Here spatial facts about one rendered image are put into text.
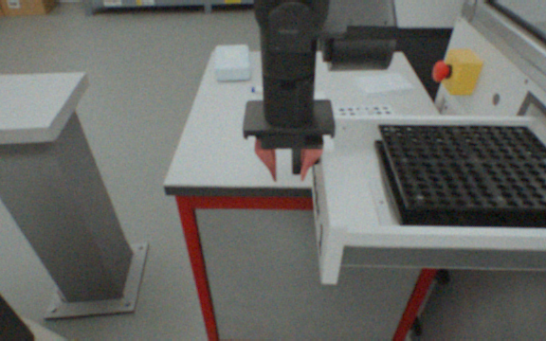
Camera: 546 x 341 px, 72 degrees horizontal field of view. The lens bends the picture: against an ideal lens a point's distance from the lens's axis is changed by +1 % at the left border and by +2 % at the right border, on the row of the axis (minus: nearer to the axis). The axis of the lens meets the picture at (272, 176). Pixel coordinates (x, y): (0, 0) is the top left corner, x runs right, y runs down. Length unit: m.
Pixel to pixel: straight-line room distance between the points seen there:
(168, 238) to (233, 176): 0.98
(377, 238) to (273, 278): 0.51
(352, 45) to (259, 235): 0.51
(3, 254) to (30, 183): 0.76
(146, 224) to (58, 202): 0.62
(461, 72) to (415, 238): 0.47
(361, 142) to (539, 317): 0.38
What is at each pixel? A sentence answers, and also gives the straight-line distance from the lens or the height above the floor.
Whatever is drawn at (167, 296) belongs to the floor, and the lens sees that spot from 1.47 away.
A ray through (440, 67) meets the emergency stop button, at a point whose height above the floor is 0.89.
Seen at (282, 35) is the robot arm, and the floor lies 1.10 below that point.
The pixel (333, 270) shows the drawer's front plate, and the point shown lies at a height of 0.85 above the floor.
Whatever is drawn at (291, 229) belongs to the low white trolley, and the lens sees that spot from 0.78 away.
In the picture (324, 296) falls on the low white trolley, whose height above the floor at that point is 0.38.
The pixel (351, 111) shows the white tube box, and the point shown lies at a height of 0.80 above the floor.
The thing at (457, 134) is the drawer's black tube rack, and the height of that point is 0.90.
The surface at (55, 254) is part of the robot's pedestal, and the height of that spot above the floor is 0.28.
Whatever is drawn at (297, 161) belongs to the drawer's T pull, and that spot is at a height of 0.91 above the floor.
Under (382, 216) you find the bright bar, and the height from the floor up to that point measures 0.85.
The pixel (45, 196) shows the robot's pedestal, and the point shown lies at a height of 0.52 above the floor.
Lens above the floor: 1.21
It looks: 40 degrees down
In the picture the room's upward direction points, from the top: straight up
